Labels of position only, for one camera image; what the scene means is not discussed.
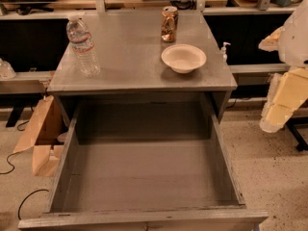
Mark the open cardboard box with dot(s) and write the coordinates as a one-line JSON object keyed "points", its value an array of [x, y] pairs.
{"points": [[41, 135]]}

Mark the clear plastic container at left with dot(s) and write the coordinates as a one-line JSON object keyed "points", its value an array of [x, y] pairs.
{"points": [[6, 70]]}

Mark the black table leg stand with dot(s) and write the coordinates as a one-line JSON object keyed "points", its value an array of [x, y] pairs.
{"points": [[292, 124]]}

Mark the clear plastic water bottle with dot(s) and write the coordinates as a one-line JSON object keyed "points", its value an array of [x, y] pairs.
{"points": [[82, 45]]}

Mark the gold crumpled soda can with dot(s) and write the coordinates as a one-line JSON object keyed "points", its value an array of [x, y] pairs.
{"points": [[169, 24]]}

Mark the white ceramic bowl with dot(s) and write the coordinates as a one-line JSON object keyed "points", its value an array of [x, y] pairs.
{"points": [[183, 58]]}

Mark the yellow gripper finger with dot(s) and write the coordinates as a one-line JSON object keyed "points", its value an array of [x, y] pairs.
{"points": [[287, 92], [273, 42]]}

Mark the grey cabinet with top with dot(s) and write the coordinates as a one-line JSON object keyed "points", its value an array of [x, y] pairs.
{"points": [[128, 45]]}

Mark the white pump dispenser bottle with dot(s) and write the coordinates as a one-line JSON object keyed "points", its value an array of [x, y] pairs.
{"points": [[223, 50]]}

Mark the open grey top drawer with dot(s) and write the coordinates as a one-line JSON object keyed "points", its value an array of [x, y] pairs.
{"points": [[145, 165]]}

